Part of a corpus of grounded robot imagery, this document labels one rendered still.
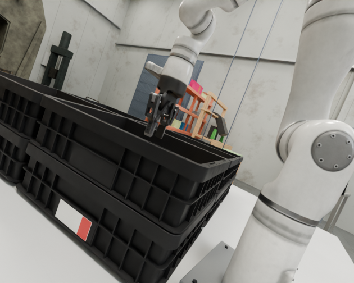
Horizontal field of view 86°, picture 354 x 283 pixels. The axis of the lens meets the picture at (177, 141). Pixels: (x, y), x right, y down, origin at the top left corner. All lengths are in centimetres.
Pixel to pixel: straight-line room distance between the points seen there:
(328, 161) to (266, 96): 643
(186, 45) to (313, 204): 41
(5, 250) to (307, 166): 47
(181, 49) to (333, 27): 29
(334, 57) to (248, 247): 33
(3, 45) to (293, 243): 533
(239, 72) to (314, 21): 688
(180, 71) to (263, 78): 654
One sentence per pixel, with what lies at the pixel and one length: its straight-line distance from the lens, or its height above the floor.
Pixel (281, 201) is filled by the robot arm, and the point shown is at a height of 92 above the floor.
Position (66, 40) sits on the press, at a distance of 998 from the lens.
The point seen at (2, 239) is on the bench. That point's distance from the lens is 44.
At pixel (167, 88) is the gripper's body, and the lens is 48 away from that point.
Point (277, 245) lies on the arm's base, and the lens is 36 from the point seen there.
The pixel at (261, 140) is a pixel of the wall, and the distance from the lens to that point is 643.
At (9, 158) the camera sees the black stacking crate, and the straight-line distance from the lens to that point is 61.
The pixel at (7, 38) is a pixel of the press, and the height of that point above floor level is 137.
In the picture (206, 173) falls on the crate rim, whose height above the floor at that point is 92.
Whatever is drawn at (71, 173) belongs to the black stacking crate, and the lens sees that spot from 41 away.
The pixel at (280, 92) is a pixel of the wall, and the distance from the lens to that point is 673.
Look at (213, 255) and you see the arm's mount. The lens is 49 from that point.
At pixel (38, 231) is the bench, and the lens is 46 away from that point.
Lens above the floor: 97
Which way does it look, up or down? 5 degrees down
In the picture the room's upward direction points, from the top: 21 degrees clockwise
